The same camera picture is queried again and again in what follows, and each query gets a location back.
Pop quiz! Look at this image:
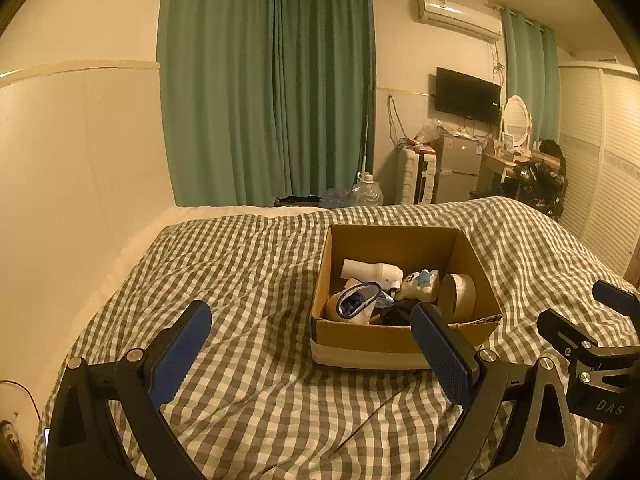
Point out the white suitcase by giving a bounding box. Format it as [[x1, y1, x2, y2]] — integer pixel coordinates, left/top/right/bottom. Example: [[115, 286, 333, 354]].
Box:
[[395, 146, 437, 205]]

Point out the white air conditioner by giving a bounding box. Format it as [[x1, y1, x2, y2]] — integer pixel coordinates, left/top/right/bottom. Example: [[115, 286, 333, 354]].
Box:
[[416, 0, 502, 44]]

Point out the black wall television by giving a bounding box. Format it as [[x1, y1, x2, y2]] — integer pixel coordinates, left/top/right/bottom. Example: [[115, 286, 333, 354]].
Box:
[[434, 67, 501, 126]]

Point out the black item in box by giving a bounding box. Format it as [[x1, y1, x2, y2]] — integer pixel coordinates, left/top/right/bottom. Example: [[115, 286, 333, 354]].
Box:
[[369, 301, 416, 327]]

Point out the green side curtain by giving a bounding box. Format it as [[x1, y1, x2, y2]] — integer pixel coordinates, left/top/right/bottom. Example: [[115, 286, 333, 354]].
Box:
[[501, 9, 560, 142]]

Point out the grey checkered bed quilt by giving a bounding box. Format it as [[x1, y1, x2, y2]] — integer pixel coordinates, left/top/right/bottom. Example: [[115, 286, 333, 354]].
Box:
[[29, 195, 640, 480]]

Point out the round white vanity mirror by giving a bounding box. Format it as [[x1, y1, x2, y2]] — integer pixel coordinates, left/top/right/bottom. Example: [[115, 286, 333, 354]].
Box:
[[501, 96, 532, 150]]

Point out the wooden vanity desk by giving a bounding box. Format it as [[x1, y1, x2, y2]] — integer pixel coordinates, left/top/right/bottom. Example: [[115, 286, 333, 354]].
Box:
[[475, 151, 561, 195]]

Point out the white tape roll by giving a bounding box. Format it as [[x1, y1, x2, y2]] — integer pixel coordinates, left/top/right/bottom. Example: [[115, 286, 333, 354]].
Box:
[[437, 273, 476, 323]]

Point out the small grey fridge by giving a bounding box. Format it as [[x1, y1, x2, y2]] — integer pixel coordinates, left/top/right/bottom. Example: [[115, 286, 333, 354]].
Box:
[[435, 134, 483, 204]]

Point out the blue white snack packet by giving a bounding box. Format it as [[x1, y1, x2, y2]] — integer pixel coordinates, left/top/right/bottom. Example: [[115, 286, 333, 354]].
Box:
[[374, 290, 395, 309]]

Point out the black garbage bag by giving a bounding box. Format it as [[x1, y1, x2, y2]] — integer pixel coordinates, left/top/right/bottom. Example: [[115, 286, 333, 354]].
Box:
[[500, 139, 567, 222]]

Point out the clear water jug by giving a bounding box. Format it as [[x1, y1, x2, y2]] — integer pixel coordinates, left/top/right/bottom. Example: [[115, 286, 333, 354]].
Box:
[[350, 171, 384, 207]]

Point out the white hair dryer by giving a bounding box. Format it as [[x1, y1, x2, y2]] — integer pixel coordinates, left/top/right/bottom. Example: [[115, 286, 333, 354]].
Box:
[[341, 259, 404, 292]]

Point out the cardboard box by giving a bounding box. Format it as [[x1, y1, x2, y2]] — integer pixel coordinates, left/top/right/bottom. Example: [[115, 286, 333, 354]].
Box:
[[309, 224, 502, 370]]

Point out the white louvered wardrobe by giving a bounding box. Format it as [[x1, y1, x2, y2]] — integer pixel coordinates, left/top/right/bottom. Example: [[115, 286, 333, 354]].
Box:
[[559, 62, 639, 275]]

